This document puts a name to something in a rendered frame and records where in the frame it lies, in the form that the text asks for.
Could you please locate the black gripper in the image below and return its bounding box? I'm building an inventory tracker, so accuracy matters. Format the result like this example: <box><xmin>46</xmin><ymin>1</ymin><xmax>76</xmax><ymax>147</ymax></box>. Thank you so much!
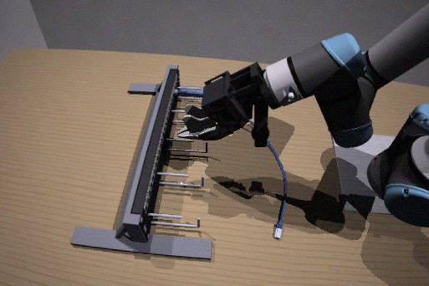
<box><xmin>177</xmin><ymin>62</ymin><xmax>281</xmax><ymax>140</ymax></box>

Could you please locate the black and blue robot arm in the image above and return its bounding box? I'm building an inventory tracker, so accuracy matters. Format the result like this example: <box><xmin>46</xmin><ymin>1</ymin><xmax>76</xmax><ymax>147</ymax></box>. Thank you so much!
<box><xmin>252</xmin><ymin>3</ymin><xmax>429</xmax><ymax>227</ymax></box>

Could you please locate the grey network port rack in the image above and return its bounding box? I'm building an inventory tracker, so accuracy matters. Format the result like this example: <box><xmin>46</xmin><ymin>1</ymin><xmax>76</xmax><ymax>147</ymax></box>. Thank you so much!
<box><xmin>70</xmin><ymin>64</ymin><xmax>212</xmax><ymax>260</ymax></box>

